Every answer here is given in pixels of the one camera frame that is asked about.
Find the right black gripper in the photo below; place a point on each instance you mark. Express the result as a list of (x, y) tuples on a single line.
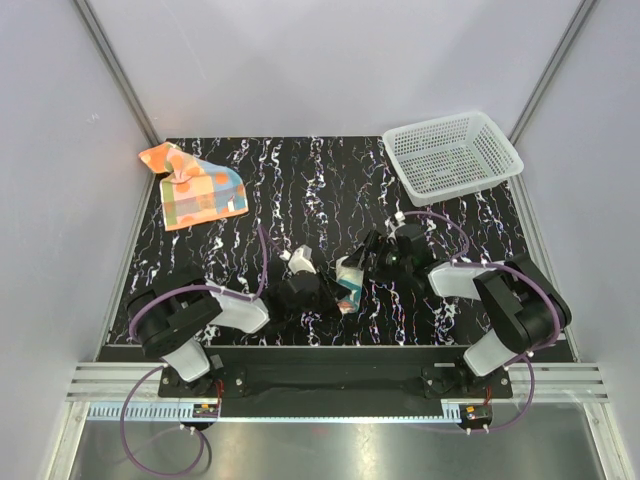
[(377, 244)]

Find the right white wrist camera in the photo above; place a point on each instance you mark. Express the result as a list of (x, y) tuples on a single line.
[(396, 221)]

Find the aluminium frame rail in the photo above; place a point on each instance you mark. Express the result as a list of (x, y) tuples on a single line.
[(137, 392)]

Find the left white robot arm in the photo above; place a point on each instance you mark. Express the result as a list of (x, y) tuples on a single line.
[(165, 318)]

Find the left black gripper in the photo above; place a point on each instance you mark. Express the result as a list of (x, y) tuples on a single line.
[(331, 293)]

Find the orange dotted checkered towel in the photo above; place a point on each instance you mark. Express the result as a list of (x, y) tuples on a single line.
[(194, 191)]

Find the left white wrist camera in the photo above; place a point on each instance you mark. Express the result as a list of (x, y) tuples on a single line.
[(299, 260)]

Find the white plastic mesh basket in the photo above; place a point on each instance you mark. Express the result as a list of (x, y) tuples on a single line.
[(452, 156)]

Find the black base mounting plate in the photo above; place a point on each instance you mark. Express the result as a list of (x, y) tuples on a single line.
[(330, 375)]

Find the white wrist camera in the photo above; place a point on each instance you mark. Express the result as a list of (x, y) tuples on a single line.
[(299, 260), (396, 221)]

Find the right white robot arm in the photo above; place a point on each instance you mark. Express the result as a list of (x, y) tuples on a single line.
[(525, 311)]

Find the rabbit print towel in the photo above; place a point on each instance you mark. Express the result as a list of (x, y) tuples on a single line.
[(350, 277)]

